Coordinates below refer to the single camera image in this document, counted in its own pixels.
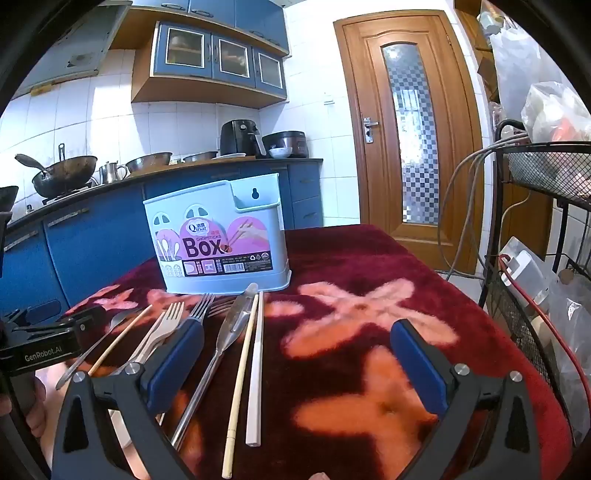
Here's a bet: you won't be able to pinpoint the light blue utensil box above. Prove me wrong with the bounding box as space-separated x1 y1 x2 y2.
142 173 293 296

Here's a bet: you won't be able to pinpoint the cream plastic fork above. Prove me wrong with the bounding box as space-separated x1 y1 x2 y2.
111 301 185 376

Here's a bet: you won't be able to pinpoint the wooden door with glass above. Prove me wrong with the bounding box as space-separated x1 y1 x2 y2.
333 10 485 273

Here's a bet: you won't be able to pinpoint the steel kettle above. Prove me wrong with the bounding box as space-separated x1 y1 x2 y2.
99 161 129 184

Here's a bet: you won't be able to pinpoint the red floral blanket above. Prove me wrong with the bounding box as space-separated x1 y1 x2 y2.
60 224 573 480

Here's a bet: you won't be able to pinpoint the large steel bowl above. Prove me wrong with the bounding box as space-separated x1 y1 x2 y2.
126 152 172 174

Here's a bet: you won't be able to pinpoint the steel spoon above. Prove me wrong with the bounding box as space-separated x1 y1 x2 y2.
55 308 136 391

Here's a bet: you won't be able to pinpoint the blue kitchen counter cabinets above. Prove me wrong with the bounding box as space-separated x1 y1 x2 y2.
0 158 324 319

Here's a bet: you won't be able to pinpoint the gas stove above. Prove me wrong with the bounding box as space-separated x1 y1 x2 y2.
41 182 100 206

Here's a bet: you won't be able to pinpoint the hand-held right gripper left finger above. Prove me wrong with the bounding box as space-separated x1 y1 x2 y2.
51 318 205 480

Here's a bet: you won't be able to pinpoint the black wire rack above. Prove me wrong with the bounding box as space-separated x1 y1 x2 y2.
478 119 591 416

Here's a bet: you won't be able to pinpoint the person's left hand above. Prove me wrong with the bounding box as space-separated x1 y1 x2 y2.
23 369 51 439

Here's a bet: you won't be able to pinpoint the grey cables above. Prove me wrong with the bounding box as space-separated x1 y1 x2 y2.
434 134 532 280

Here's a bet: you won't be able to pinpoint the blue upper cabinets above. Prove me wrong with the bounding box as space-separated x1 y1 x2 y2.
127 0 291 56

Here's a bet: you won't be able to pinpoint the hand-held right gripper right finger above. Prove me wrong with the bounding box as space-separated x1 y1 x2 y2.
390 318 561 480

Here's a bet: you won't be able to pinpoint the crumpled plastic bag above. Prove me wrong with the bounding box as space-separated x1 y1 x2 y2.
522 80 591 144

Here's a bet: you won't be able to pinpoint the white plastic bag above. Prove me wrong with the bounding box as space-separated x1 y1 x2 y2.
489 16 543 123

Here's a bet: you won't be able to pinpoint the grey range hood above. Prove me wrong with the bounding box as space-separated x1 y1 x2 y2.
9 0 132 100

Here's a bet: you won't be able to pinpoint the black air fryer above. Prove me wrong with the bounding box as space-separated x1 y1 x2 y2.
219 119 266 157

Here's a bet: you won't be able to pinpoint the white chopstick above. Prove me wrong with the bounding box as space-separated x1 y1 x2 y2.
246 291 265 446

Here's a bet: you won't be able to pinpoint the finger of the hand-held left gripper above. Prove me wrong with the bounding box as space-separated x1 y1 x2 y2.
55 305 108 340

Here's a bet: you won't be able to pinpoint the white power strip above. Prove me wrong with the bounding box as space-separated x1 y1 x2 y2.
499 237 550 305

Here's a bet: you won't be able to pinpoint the wooden chopstick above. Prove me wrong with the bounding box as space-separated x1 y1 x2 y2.
88 305 153 377
222 293 260 478

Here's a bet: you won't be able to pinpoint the black wok with handle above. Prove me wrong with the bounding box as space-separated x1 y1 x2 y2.
15 143 99 198

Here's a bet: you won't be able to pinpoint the red cable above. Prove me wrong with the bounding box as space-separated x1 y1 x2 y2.
499 258 591 407

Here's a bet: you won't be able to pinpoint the dark rice cooker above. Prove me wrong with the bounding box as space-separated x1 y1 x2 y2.
262 130 308 159

